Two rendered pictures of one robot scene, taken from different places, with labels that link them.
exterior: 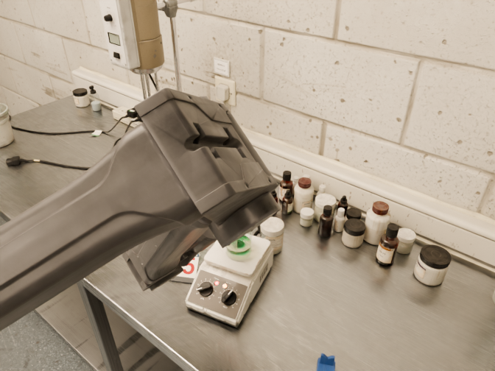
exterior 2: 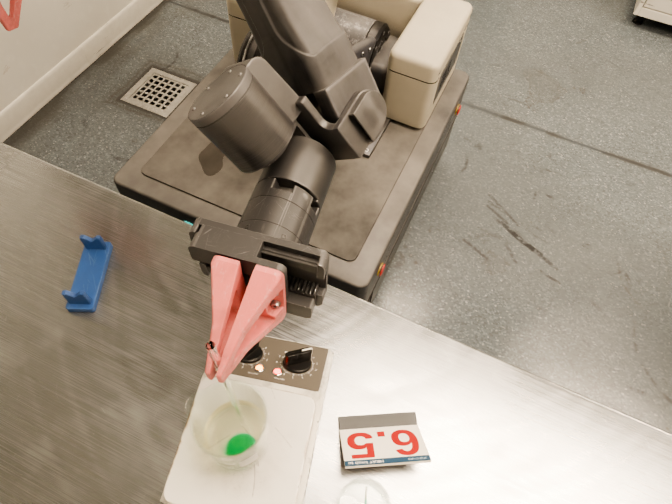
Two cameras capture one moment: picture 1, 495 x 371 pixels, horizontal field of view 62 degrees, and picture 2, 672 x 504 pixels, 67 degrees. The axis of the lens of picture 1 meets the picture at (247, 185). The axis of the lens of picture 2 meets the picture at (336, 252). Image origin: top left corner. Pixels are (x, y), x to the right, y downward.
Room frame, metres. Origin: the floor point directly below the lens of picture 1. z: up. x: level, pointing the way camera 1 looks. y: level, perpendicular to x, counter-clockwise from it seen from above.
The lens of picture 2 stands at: (0.80, 0.06, 1.35)
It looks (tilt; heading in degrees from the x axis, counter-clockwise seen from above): 58 degrees down; 161
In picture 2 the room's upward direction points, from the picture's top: 6 degrees clockwise
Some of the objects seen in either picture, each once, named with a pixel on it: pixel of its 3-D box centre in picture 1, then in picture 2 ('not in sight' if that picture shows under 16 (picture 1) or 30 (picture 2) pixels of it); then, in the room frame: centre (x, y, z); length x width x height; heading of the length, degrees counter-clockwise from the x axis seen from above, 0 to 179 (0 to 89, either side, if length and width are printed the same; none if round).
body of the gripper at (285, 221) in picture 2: not in sight; (272, 237); (0.58, 0.08, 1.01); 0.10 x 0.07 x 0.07; 61
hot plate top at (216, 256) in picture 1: (237, 251); (243, 447); (0.69, 0.02, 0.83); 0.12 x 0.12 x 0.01; 65
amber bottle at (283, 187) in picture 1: (286, 186); not in sight; (1.00, -0.11, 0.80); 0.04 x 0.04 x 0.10
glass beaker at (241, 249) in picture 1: (239, 240); (231, 427); (0.68, 0.02, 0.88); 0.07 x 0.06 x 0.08; 58
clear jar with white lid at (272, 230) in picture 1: (272, 235); not in sight; (0.79, -0.06, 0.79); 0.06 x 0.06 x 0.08
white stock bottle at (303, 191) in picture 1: (303, 195); not in sight; (0.95, -0.16, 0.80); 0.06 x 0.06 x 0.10
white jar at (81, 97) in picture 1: (81, 97); not in sight; (1.68, 0.72, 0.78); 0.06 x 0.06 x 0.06
